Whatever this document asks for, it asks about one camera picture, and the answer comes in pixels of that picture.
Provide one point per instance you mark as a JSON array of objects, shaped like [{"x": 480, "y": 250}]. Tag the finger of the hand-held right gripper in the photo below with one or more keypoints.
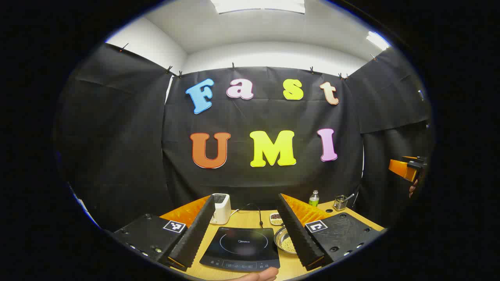
[{"x": 400, "y": 168}]

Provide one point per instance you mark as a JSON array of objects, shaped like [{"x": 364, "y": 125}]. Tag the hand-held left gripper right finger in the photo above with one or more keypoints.
[{"x": 297, "y": 234}]

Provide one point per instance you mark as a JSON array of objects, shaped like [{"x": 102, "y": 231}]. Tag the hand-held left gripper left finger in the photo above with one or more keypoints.
[{"x": 197, "y": 234}]

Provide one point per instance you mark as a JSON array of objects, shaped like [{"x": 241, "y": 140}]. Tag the black induction cooktop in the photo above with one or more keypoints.
[{"x": 242, "y": 251}]

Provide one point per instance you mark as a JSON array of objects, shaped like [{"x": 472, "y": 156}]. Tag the white divided dish of beans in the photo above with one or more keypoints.
[{"x": 275, "y": 220}]

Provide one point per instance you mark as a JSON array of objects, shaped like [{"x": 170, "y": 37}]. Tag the white toaster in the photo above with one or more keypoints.
[{"x": 222, "y": 210}]

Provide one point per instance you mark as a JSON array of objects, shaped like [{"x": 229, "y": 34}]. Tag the green label drink bottle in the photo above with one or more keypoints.
[{"x": 313, "y": 200}]

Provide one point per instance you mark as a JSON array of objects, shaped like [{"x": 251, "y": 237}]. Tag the black backdrop cloth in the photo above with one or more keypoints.
[{"x": 258, "y": 179}]

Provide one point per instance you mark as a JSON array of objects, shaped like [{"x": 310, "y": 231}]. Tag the small ceiling light panel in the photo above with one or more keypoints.
[{"x": 377, "y": 40}]

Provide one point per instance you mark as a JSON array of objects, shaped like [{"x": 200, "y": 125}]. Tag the large ceiling light panel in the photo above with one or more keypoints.
[{"x": 258, "y": 5}]

